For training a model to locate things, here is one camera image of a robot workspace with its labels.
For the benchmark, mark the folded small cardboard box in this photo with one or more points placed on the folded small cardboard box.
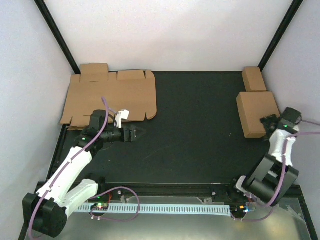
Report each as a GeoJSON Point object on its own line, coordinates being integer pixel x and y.
{"type": "Point", "coordinates": [253, 80]}

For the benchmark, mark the metal front plate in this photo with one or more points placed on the metal front plate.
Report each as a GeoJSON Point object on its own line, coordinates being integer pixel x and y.
{"type": "Point", "coordinates": [284, 222]}

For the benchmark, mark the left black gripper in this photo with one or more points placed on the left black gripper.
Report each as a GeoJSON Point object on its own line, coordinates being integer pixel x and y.
{"type": "Point", "coordinates": [131, 138]}

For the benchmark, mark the black frame post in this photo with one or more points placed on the black frame post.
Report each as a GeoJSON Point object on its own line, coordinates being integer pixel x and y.
{"type": "Point", "coordinates": [51, 23]}
{"type": "Point", "coordinates": [282, 28]}

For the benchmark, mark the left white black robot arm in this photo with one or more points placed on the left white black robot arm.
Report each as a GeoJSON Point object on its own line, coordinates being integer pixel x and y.
{"type": "Point", "coordinates": [48, 210]}

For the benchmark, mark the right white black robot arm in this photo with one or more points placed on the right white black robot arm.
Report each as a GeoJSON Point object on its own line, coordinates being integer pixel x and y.
{"type": "Point", "coordinates": [273, 176]}

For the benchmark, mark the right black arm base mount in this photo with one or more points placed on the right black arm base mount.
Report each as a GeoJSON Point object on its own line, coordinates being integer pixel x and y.
{"type": "Point", "coordinates": [227, 193]}

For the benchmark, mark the stack of flat cardboard blanks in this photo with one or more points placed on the stack of flat cardboard blanks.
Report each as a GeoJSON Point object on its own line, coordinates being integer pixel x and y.
{"type": "Point", "coordinates": [132, 90]}

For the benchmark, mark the white slotted cable duct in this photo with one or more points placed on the white slotted cable duct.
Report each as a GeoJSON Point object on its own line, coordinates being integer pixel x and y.
{"type": "Point", "coordinates": [160, 209]}

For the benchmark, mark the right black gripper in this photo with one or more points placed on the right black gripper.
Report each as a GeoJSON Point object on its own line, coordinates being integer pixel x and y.
{"type": "Point", "coordinates": [267, 121]}

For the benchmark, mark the left black frame post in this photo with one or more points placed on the left black frame post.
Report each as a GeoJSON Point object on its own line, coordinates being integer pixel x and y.
{"type": "Point", "coordinates": [51, 23]}

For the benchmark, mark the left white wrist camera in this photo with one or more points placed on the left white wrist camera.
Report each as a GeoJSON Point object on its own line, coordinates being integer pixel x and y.
{"type": "Point", "coordinates": [120, 116]}

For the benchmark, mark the black aluminium rail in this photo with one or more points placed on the black aluminium rail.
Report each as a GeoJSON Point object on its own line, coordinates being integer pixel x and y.
{"type": "Point", "coordinates": [167, 189]}

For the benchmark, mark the right black frame post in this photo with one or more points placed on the right black frame post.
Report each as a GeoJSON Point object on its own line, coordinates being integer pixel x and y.
{"type": "Point", "coordinates": [282, 28]}

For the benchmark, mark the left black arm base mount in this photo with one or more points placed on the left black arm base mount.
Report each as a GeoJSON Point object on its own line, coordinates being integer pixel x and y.
{"type": "Point", "coordinates": [101, 195]}

